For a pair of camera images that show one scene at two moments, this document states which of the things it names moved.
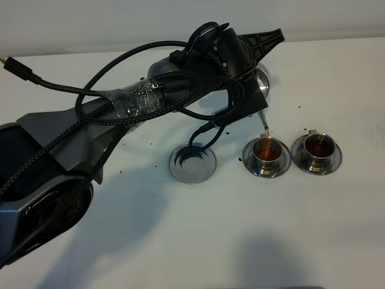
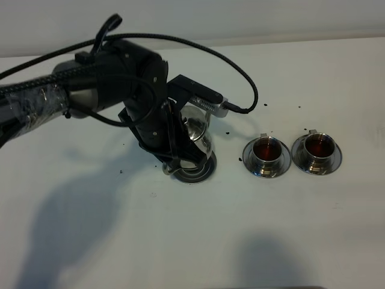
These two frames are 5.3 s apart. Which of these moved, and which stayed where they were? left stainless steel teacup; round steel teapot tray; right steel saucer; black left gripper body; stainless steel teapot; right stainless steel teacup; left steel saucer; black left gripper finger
Moved: black left gripper finger; stainless steel teapot; black left gripper body
Stayed: right stainless steel teacup; round steel teapot tray; left steel saucer; left stainless steel teacup; right steel saucer
